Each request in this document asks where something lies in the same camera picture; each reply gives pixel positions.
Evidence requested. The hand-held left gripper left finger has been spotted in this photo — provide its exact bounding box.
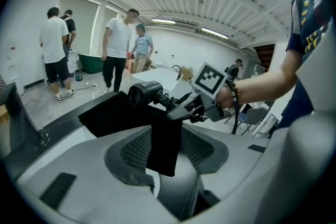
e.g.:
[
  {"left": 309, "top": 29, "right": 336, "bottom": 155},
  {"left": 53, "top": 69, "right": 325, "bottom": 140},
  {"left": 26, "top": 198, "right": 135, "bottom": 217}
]
[{"left": 15, "top": 125, "right": 184, "bottom": 224}]

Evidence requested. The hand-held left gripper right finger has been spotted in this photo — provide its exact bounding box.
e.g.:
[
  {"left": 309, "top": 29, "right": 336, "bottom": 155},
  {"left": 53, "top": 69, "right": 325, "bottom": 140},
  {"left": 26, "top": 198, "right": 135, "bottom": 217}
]
[{"left": 181, "top": 109, "right": 336, "bottom": 224}]

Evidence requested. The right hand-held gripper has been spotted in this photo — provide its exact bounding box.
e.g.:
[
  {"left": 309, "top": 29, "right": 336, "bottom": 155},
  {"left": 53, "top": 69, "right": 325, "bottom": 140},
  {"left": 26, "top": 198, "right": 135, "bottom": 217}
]
[{"left": 167, "top": 61, "right": 228, "bottom": 123}]

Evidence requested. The black cloth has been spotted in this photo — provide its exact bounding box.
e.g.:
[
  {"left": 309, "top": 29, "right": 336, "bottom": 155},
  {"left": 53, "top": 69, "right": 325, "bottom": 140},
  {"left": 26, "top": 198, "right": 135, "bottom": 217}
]
[{"left": 78, "top": 91, "right": 184, "bottom": 178}]

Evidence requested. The person's right forearm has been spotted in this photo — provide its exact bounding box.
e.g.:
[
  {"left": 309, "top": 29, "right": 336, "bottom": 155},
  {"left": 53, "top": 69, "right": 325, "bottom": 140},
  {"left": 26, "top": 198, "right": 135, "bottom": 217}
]
[{"left": 217, "top": 43, "right": 301, "bottom": 110}]

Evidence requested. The black bathtub faucet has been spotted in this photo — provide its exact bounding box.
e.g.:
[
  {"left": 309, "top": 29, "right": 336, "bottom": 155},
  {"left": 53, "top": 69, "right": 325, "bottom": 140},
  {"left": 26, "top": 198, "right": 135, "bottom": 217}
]
[{"left": 172, "top": 65, "right": 184, "bottom": 81}]

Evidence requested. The blue cushioned chair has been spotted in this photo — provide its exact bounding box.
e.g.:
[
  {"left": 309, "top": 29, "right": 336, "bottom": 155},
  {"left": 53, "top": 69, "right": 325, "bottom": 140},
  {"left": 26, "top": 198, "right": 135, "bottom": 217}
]
[{"left": 237, "top": 106, "right": 271, "bottom": 137}]

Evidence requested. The ceiling tube light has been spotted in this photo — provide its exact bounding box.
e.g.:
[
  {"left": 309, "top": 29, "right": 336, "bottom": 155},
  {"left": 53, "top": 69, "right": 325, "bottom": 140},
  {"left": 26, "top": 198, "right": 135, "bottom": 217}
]
[
  {"left": 201, "top": 27, "right": 229, "bottom": 40},
  {"left": 151, "top": 17, "right": 176, "bottom": 25}
]

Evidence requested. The dark wooden staircase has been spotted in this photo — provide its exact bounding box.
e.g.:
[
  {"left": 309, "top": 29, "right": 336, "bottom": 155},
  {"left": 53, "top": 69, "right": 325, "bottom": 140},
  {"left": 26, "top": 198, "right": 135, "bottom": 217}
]
[{"left": 254, "top": 44, "right": 276, "bottom": 73}]

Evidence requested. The dark green bathtub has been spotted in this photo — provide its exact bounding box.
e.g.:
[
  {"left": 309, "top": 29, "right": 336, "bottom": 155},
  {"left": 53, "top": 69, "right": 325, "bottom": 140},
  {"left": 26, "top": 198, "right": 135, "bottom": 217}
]
[{"left": 78, "top": 53, "right": 104, "bottom": 74}]

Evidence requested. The white cabinet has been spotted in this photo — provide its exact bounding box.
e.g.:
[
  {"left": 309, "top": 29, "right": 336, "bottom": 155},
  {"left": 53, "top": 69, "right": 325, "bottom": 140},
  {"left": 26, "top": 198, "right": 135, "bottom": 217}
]
[{"left": 67, "top": 49, "right": 80, "bottom": 79}]

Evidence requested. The white water dispenser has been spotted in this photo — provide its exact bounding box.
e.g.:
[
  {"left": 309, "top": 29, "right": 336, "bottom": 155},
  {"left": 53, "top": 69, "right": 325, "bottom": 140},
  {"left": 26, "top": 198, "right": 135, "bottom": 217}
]
[{"left": 5, "top": 43, "right": 19, "bottom": 89}]

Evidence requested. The person's navy jersey torso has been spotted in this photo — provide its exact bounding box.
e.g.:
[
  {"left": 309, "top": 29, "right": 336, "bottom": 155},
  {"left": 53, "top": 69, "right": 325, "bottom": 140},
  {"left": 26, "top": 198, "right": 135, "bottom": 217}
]
[{"left": 275, "top": 0, "right": 336, "bottom": 131}]

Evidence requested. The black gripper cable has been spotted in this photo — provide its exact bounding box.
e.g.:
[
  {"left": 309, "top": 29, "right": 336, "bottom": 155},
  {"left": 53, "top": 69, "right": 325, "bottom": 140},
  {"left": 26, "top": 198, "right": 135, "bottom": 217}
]
[{"left": 230, "top": 78, "right": 241, "bottom": 135}]

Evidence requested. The brown beaded bracelet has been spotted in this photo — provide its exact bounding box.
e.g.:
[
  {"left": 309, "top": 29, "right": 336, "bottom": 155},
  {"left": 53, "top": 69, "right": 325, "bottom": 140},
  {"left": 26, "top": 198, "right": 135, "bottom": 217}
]
[{"left": 230, "top": 82, "right": 241, "bottom": 100}]

